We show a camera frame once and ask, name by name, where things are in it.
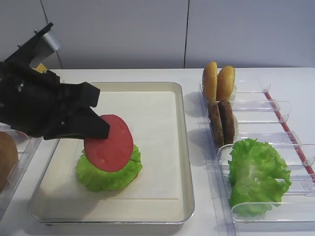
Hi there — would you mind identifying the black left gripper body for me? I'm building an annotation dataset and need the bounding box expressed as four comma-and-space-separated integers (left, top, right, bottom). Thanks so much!
0, 62, 81, 138

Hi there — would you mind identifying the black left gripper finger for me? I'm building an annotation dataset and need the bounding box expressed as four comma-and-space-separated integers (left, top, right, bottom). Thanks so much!
43, 108, 110, 140
75, 82, 100, 108

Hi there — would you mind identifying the red tomato slice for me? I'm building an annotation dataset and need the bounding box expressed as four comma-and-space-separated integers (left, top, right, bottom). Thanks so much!
84, 115, 134, 173

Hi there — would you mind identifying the robot arm silver black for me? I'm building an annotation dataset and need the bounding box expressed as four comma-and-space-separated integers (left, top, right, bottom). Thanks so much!
0, 23, 110, 140

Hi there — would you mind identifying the yellow cheese slice front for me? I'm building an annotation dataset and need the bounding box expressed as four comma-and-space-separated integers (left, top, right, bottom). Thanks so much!
35, 63, 47, 73

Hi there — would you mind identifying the green lettuce on tray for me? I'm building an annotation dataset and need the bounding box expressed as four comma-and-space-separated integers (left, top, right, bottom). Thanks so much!
75, 145, 143, 192

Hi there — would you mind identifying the bottom bun under lettuce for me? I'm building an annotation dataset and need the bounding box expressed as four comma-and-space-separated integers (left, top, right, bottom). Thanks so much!
131, 173, 139, 182

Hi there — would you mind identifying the brown meat patty left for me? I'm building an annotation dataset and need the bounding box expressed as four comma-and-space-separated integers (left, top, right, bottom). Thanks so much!
208, 102, 224, 148

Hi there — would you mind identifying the brown meat patty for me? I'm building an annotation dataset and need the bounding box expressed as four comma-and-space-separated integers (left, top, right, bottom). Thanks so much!
218, 100, 235, 145
208, 102, 224, 148

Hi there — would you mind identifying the brown meat patty right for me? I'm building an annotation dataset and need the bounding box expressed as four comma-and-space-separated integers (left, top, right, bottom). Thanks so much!
218, 100, 235, 145

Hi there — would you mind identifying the green lettuce leaf in rack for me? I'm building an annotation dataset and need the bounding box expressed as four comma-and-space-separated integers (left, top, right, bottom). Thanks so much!
228, 139, 291, 217

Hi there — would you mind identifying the clear acrylic rack left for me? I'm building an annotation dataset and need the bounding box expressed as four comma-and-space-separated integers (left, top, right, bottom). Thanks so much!
0, 71, 68, 217

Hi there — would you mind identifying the clear acrylic rack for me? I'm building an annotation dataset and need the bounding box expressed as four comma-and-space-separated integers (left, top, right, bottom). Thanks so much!
0, 71, 68, 217
199, 76, 315, 236

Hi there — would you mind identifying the brown bun in left rack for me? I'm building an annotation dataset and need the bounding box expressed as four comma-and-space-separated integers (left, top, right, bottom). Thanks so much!
0, 131, 18, 191

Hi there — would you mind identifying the white paper tray liner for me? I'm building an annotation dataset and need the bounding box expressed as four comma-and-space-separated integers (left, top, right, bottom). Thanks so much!
40, 91, 181, 200

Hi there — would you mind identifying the cream metal tray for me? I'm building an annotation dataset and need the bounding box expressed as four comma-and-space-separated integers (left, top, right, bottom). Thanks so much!
29, 82, 194, 224

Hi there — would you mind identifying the bun half left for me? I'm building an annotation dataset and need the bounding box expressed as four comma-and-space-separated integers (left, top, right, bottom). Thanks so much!
202, 62, 218, 103

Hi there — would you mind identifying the bun half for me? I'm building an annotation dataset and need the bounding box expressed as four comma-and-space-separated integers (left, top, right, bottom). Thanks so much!
202, 62, 218, 103
216, 65, 235, 101

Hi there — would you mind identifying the bun half right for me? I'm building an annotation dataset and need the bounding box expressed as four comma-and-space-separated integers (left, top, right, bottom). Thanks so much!
216, 65, 235, 101

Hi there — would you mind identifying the clear acrylic rack right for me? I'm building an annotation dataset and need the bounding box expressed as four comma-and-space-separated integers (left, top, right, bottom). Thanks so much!
199, 76, 315, 236

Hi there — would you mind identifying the red rod on rack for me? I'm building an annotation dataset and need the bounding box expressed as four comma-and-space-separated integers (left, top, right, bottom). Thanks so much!
264, 91, 315, 183

